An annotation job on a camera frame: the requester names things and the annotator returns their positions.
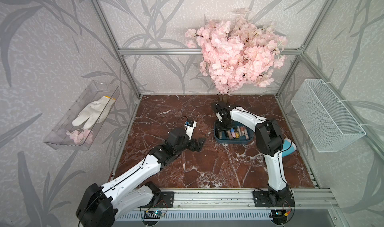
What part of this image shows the pink blue gradient lipstick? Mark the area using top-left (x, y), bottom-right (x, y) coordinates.
top-left (231, 128), bottom-right (236, 139)

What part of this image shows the tan matte lipstick tube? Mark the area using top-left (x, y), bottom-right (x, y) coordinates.
top-left (227, 130), bottom-right (233, 140)

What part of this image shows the gold black square lipstick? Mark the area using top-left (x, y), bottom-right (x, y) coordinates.
top-left (235, 129), bottom-right (240, 138)

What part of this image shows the teal plastic storage box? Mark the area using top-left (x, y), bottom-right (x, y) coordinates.
top-left (214, 121), bottom-right (254, 144)

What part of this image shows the silver lipstick tube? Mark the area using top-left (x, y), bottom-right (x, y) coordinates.
top-left (243, 127), bottom-right (250, 140)

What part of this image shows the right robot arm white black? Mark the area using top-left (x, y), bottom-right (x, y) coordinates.
top-left (213, 101), bottom-right (290, 199)

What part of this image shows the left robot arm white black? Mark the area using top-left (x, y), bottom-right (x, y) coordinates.
top-left (76, 127), bottom-right (206, 227)

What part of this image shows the pink cherry blossom tree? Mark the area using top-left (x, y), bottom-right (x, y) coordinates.
top-left (185, 8), bottom-right (288, 94)

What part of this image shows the left green circuit board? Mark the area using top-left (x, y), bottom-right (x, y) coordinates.
top-left (143, 210), bottom-right (168, 219)

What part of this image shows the white work glove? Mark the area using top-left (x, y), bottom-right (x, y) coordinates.
top-left (72, 96), bottom-right (116, 129)

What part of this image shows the pink flower sprig on shelf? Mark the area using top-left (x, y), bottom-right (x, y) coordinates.
top-left (66, 128), bottom-right (94, 144)

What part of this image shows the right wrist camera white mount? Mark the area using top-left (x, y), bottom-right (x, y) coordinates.
top-left (216, 112), bottom-right (224, 122)

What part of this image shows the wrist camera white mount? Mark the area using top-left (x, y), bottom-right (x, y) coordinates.
top-left (216, 112), bottom-right (224, 122)
top-left (184, 120), bottom-right (197, 140)

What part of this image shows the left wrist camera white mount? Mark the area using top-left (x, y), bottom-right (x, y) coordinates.
top-left (184, 120), bottom-right (197, 140)

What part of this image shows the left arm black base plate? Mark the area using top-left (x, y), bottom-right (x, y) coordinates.
top-left (145, 192), bottom-right (175, 209)

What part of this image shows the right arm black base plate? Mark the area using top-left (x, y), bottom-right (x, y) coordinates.
top-left (253, 188), bottom-right (296, 208)

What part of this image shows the clear acrylic wall shelf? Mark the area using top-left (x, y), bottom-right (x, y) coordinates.
top-left (43, 80), bottom-right (121, 151)

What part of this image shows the white wire mesh basket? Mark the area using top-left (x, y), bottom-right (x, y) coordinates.
top-left (291, 79), bottom-right (366, 152)

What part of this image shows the right circuit board with wires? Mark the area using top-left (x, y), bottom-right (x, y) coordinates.
top-left (269, 210), bottom-right (291, 226)

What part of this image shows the aluminium front rail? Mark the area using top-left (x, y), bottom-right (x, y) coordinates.
top-left (89, 187), bottom-right (340, 211)

